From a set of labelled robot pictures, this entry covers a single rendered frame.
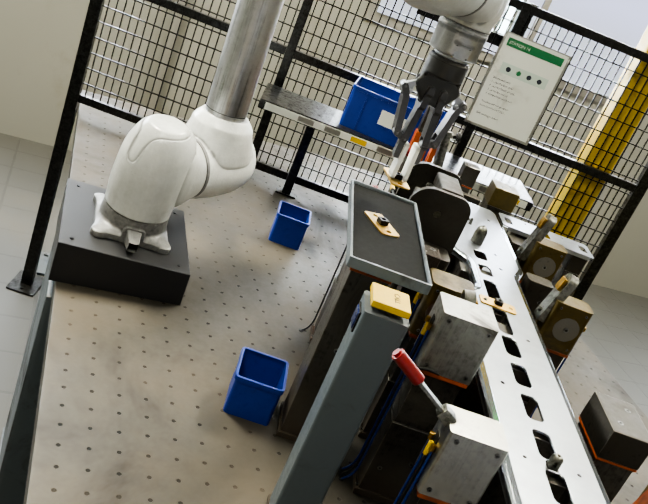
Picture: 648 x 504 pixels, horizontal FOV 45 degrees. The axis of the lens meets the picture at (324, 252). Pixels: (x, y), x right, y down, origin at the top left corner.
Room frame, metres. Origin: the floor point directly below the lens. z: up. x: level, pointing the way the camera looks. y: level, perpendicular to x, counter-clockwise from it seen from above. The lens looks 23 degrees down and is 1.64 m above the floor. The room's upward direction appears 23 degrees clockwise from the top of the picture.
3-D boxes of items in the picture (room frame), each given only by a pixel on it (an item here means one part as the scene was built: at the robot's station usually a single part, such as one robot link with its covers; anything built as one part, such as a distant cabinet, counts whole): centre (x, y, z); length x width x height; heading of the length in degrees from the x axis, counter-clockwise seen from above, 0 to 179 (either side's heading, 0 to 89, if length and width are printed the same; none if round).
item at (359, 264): (1.31, -0.09, 1.16); 0.37 x 0.14 x 0.02; 7
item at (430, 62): (1.42, -0.07, 1.42); 0.08 x 0.07 x 0.09; 106
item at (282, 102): (2.45, -0.08, 1.02); 0.90 x 0.22 x 0.03; 97
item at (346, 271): (1.31, -0.09, 0.92); 0.10 x 0.08 x 0.45; 7
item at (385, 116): (2.44, -0.04, 1.10); 0.30 x 0.17 x 0.13; 90
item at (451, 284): (1.40, -0.24, 0.89); 0.12 x 0.08 x 0.38; 97
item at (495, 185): (2.33, -0.43, 0.88); 0.08 x 0.08 x 0.36; 7
